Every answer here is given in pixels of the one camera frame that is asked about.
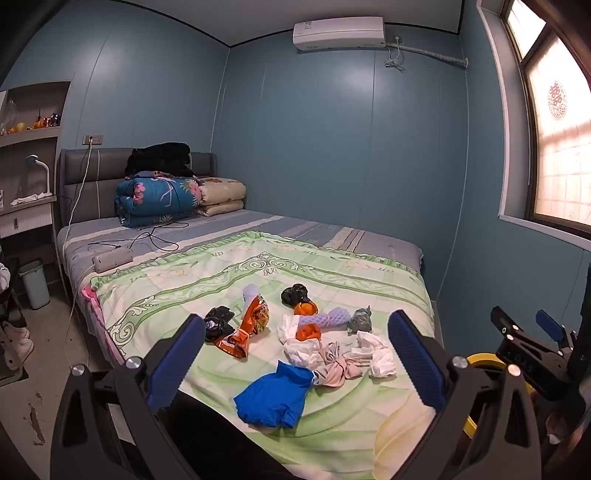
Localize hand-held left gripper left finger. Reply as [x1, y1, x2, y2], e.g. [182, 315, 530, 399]
[50, 314, 207, 480]

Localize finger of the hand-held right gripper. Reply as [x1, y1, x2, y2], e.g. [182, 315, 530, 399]
[536, 309, 577, 347]

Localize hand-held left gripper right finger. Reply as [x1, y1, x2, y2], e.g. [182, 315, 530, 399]
[387, 309, 541, 480]

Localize yellow round trash bin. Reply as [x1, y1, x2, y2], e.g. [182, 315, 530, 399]
[462, 353, 509, 439]

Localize green silver snack wrapper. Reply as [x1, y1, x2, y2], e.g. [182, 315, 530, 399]
[347, 305, 374, 334]

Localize orange snack bag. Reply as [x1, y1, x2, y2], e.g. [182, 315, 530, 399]
[213, 295, 271, 360]

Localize white crumpled tissue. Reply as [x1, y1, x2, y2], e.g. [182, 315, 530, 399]
[351, 331, 398, 379]
[283, 338, 324, 370]

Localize pink crumpled cloth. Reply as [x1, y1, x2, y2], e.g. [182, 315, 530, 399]
[311, 342, 370, 388]

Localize long lavender foam net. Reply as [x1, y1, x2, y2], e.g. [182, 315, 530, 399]
[298, 310, 354, 329]

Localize blue cloth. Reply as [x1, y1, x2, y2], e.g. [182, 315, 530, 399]
[233, 361, 317, 430]

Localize green floral printed blanket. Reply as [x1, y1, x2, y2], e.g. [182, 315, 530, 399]
[82, 231, 437, 480]

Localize white power strip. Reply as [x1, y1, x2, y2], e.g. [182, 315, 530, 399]
[91, 247, 134, 273]

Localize bed with striped sheet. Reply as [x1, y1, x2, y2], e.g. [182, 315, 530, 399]
[56, 210, 426, 296]

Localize white shoe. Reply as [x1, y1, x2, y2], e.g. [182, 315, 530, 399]
[0, 320, 31, 342]
[0, 338, 35, 370]

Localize window with frosted panes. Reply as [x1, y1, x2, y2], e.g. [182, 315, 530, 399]
[475, 0, 591, 252]

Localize white plastic waste bin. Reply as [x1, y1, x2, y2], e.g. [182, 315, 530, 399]
[18, 260, 51, 310]

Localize blue floral folded quilt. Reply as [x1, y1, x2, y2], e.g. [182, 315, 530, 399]
[115, 173, 204, 228]

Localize beige folded quilt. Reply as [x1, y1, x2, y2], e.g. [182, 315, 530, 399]
[194, 176, 247, 217]

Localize black clothes pile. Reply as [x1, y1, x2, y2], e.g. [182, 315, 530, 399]
[126, 142, 197, 178]

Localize white desk with drawer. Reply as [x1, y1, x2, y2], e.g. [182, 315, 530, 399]
[0, 194, 58, 241]

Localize grey padded headboard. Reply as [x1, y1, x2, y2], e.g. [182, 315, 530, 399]
[58, 148, 218, 227]

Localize paper-cut window decoration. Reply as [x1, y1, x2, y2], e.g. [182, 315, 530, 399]
[547, 82, 571, 121]

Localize white desk lamp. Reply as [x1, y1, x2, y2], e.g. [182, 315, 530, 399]
[25, 154, 51, 195]

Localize white air conditioner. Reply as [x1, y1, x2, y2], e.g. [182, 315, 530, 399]
[292, 17, 386, 51]

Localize black cable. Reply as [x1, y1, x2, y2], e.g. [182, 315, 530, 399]
[88, 175, 190, 252]

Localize white wrapped wall pipe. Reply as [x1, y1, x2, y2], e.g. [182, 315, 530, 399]
[385, 41, 468, 69]

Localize wall shelf niche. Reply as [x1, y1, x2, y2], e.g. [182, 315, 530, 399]
[0, 80, 72, 148]

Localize white air conditioner power cable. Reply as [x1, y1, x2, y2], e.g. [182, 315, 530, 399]
[385, 34, 407, 72]

